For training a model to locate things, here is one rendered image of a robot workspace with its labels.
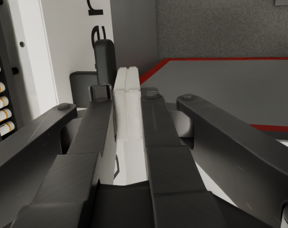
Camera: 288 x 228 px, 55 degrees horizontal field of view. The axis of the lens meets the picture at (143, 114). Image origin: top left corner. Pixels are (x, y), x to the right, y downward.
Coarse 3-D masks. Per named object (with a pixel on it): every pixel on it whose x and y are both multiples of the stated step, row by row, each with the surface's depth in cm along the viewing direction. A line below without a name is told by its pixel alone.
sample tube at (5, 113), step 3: (6, 108) 29; (0, 111) 28; (3, 111) 28; (6, 111) 28; (9, 111) 29; (0, 114) 28; (3, 114) 28; (6, 114) 28; (9, 114) 29; (0, 117) 28; (3, 117) 28; (6, 117) 28; (0, 120) 28
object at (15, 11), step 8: (16, 0) 27; (16, 8) 27; (16, 16) 27; (16, 24) 28; (16, 32) 28; (24, 40) 28; (24, 48) 28; (24, 56) 29; (24, 64) 29; (24, 72) 29; (32, 72) 29; (32, 80) 29; (32, 88) 30
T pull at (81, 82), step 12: (96, 48) 19; (108, 48) 19; (96, 60) 19; (108, 60) 19; (84, 72) 20; (96, 72) 20; (108, 72) 19; (72, 84) 21; (84, 84) 20; (72, 96) 21; (84, 96) 21
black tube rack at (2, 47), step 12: (0, 0) 28; (0, 24) 27; (0, 36) 27; (0, 48) 27; (0, 60) 27; (0, 72) 27; (12, 72) 30; (12, 84) 28; (0, 96) 29; (12, 96) 28; (12, 108) 29; (12, 120) 29; (12, 132) 30
